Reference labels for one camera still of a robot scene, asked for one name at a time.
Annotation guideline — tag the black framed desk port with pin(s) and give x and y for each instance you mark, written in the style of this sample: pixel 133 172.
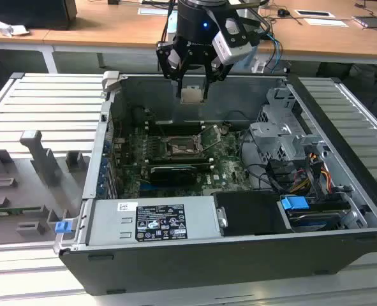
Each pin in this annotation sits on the black framed desk port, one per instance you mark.
pixel 314 13

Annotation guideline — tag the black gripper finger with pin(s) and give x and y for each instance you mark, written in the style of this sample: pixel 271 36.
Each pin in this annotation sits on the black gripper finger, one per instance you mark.
pixel 164 60
pixel 215 75

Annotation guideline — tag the black computer mouse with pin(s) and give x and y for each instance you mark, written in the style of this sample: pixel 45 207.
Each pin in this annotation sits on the black computer mouse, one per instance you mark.
pixel 283 12

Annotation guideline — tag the crumpled white paper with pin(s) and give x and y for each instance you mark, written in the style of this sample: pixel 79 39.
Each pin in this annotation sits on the crumpled white paper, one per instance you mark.
pixel 11 28

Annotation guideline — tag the blue case latch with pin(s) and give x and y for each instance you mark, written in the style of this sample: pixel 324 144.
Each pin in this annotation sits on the blue case latch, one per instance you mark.
pixel 63 227

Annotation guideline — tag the grey laptop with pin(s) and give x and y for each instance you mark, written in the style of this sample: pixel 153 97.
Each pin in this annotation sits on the grey laptop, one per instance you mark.
pixel 373 21

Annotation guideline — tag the white paper sheet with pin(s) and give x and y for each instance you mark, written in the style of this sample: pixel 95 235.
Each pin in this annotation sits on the white paper sheet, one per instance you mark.
pixel 327 22
pixel 156 11

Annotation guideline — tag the long wooden office desk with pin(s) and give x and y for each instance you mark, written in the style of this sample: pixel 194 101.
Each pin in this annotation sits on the long wooden office desk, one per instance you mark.
pixel 111 25

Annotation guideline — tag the black monitor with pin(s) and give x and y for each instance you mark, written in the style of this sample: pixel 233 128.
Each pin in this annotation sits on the black monitor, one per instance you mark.
pixel 32 12

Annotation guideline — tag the hard disk in blue carrier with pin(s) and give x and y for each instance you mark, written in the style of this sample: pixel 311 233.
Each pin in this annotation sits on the hard disk in blue carrier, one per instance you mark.
pixel 295 203

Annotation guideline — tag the green RAM stick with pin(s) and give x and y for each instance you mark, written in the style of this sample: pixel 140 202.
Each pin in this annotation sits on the green RAM stick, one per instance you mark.
pixel 16 209

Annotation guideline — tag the grey parts rack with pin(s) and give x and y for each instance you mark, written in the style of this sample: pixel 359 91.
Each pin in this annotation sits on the grey parts rack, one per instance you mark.
pixel 22 178

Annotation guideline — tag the green motherboard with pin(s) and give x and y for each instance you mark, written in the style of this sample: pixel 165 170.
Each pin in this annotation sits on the green motherboard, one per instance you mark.
pixel 229 169

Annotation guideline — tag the grey metal drive cage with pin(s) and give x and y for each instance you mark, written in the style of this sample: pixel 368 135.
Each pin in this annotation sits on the grey metal drive cage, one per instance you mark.
pixel 271 137

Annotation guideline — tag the black grey PC case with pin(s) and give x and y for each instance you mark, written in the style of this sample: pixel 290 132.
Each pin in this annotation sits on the black grey PC case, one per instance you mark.
pixel 207 271

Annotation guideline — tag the silver square CPU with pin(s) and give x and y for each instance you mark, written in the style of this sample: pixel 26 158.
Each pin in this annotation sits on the silver square CPU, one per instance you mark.
pixel 193 94

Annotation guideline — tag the short wooden office desk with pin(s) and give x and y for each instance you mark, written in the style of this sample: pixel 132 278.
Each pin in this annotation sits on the short wooden office desk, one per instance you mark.
pixel 16 38

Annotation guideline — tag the black RAM slot bank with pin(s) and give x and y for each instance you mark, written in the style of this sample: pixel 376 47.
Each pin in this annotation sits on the black RAM slot bank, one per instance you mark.
pixel 175 127
pixel 175 160

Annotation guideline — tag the black camera mounting bracket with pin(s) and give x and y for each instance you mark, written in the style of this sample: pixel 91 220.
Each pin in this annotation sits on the black camera mounting bracket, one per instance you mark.
pixel 245 38

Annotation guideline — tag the small white plastic device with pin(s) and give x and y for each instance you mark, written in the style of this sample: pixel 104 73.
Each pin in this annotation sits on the small white plastic device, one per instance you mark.
pixel 259 67

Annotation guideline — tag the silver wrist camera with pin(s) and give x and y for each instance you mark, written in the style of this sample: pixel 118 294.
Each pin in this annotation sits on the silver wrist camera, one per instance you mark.
pixel 236 52

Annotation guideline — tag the grey power supply unit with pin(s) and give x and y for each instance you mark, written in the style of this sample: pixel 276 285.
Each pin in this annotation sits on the grey power supply unit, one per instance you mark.
pixel 111 223

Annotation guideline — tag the black graphics card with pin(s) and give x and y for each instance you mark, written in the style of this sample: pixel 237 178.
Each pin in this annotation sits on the black graphics card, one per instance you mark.
pixel 172 175

